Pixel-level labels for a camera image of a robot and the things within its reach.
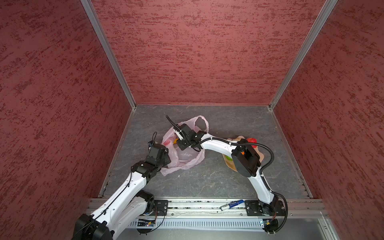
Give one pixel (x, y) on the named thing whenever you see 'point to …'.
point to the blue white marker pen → (232, 204)
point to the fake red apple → (251, 140)
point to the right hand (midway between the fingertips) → (180, 144)
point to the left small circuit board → (140, 223)
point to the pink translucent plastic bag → (182, 159)
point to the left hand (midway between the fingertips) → (167, 159)
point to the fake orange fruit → (243, 153)
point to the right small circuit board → (270, 225)
